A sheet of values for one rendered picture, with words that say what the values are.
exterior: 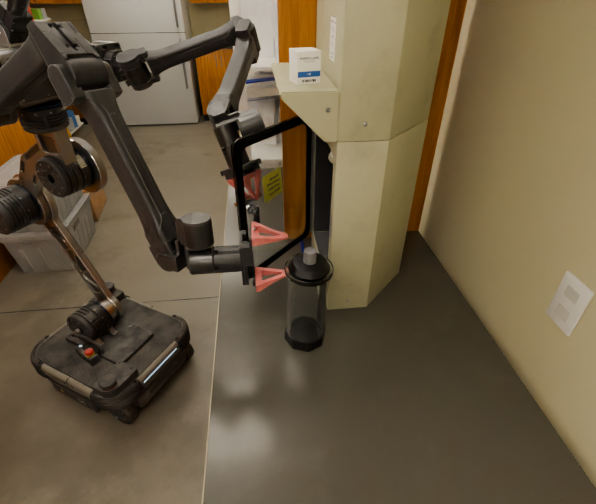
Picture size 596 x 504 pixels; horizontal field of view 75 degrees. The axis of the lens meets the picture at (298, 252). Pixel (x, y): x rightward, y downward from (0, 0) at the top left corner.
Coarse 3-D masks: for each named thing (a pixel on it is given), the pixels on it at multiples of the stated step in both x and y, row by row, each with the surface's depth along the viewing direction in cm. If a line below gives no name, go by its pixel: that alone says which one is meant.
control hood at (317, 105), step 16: (272, 64) 96; (288, 64) 96; (288, 80) 81; (320, 80) 81; (288, 96) 73; (304, 96) 73; (320, 96) 73; (336, 96) 74; (304, 112) 75; (320, 112) 75; (336, 112) 76; (320, 128) 77; (336, 128) 77
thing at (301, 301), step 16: (288, 272) 83; (288, 288) 87; (304, 288) 83; (320, 288) 84; (288, 304) 89; (304, 304) 85; (320, 304) 87; (288, 320) 92; (304, 320) 88; (320, 320) 90; (304, 336) 91; (320, 336) 94
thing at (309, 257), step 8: (312, 248) 83; (296, 256) 85; (304, 256) 82; (312, 256) 82; (320, 256) 86; (296, 264) 83; (304, 264) 83; (312, 264) 83; (320, 264) 83; (328, 264) 84; (296, 272) 82; (304, 272) 81; (312, 272) 81; (320, 272) 82; (328, 272) 83
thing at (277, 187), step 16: (304, 128) 105; (256, 144) 92; (272, 144) 97; (288, 144) 102; (304, 144) 108; (256, 160) 94; (272, 160) 99; (288, 160) 104; (304, 160) 110; (256, 176) 96; (272, 176) 101; (288, 176) 107; (304, 176) 113; (256, 192) 98; (272, 192) 104; (288, 192) 110; (304, 192) 116; (272, 208) 106; (288, 208) 112; (304, 208) 120; (240, 224) 98; (272, 224) 109; (288, 224) 116; (304, 224) 123; (288, 240) 119; (256, 256) 108
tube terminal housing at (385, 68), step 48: (336, 0) 72; (384, 0) 66; (432, 0) 73; (336, 48) 74; (384, 48) 70; (432, 48) 80; (384, 96) 75; (432, 96) 90; (336, 144) 80; (384, 144) 80; (336, 192) 86; (384, 192) 88; (336, 240) 93; (384, 240) 99; (336, 288) 102
